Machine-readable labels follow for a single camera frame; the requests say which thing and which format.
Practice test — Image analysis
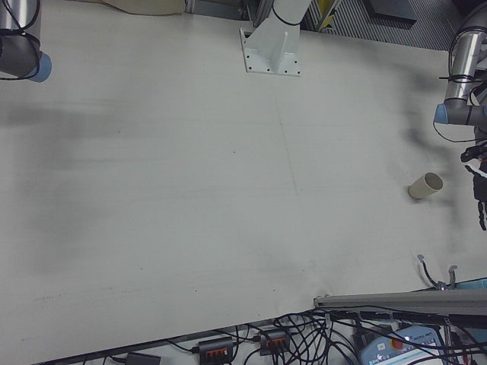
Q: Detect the white pedestal bracket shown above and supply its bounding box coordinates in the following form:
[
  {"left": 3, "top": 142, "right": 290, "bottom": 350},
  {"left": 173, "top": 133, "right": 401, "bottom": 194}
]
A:
[{"left": 238, "top": 0, "right": 311, "bottom": 78}]

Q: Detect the beige cup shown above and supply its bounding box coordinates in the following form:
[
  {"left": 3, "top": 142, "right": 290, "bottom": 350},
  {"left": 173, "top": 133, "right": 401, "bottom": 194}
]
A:
[{"left": 408, "top": 172, "right": 444, "bottom": 202}]

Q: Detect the light blue plastic box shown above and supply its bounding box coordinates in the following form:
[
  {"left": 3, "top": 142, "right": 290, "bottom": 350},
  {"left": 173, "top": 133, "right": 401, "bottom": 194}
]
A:
[{"left": 454, "top": 278, "right": 487, "bottom": 294}]

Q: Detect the black flat box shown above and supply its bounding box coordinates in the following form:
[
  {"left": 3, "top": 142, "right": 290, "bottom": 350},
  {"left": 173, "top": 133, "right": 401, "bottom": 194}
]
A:
[{"left": 367, "top": 0, "right": 418, "bottom": 27}]

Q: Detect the grey blue teach pendant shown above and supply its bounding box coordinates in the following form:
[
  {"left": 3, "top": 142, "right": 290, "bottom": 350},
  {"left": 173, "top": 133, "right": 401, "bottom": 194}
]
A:
[{"left": 357, "top": 325, "right": 448, "bottom": 365}]

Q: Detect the black hub with orange ports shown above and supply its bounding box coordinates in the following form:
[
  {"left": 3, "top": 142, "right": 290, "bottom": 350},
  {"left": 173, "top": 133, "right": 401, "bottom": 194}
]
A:
[
  {"left": 257, "top": 329, "right": 293, "bottom": 357},
  {"left": 197, "top": 335, "right": 236, "bottom": 361}
]

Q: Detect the aluminium extrusion post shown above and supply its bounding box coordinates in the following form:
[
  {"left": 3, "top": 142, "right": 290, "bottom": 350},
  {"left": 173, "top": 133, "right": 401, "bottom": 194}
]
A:
[{"left": 313, "top": 289, "right": 487, "bottom": 309}]

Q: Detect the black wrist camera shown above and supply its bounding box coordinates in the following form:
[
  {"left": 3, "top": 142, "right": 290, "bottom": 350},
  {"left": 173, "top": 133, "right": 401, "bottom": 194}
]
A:
[{"left": 460, "top": 145, "right": 487, "bottom": 164}]

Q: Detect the black power adapter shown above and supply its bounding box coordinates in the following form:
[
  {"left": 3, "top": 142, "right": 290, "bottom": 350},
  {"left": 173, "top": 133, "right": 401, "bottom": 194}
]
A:
[{"left": 125, "top": 352, "right": 161, "bottom": 365}]

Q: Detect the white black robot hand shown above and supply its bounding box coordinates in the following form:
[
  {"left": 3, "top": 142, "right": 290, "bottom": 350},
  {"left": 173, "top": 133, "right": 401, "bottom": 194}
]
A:
[{"left": 466, "top": 161, "right": 487, "bottom": 232}]

